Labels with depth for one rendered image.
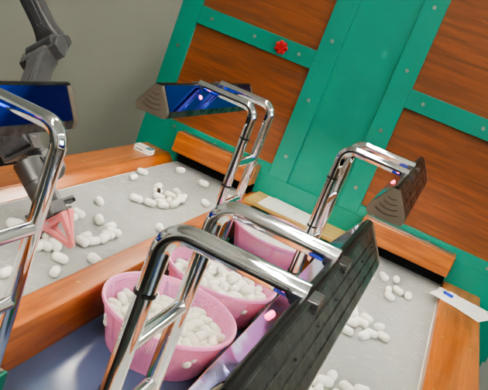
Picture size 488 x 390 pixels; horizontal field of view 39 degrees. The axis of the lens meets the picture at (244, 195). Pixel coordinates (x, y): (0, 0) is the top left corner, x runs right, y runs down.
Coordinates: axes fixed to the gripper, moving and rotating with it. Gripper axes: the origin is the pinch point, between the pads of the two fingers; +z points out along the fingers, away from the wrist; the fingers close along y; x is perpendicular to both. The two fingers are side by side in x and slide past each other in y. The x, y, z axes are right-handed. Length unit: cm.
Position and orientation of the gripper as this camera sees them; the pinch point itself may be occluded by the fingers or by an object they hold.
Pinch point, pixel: (70, 244)
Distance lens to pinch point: 146.2
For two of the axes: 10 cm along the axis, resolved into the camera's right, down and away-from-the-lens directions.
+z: 4.7, 8.8, 0.0
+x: -8.2, 4.4, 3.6
